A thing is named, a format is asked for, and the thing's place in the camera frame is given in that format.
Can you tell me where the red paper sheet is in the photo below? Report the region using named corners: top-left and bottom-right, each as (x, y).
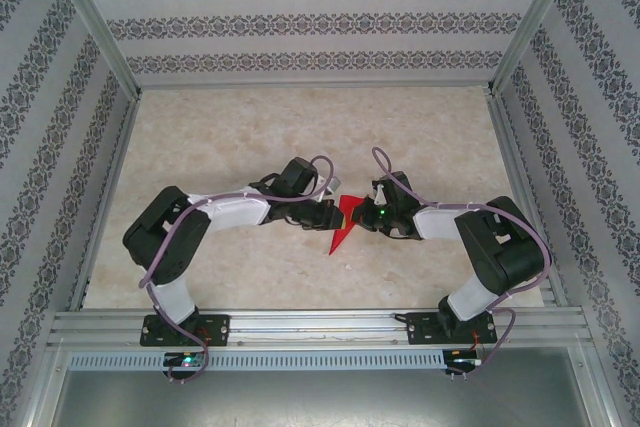
top-left (327, 193), bottom-right (375, 258)

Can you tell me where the thin aluminium wall rail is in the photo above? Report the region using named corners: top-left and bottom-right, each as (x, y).
top-left (135, 79), bottom-right (494, 93)

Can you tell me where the aluminium mounting rail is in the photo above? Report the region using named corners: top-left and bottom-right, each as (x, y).
top-left (47, 307), bottom-right (594, 349)

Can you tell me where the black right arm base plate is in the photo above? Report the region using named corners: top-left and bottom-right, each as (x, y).
top-left (407, 311), bottom-right (497, 347)

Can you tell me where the aluminium side rail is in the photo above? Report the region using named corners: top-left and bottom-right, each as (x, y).
top-left (487, 94), bottom-right (569, 309)
top-left (67, 94), bottom-right (144, 312)

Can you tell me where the slotted grey cable duct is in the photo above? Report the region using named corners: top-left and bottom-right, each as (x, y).
top-left (67, 350), bottom-right (449, 372)

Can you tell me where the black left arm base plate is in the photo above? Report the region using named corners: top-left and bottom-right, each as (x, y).
top-left (138, 313), bottom-right (231, 348)

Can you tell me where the aluminium frame post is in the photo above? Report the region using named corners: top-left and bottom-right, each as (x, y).
top-left (42, 0), bottom-right (142, 98)
top-left (487, 0), bottom-right (586, 96)

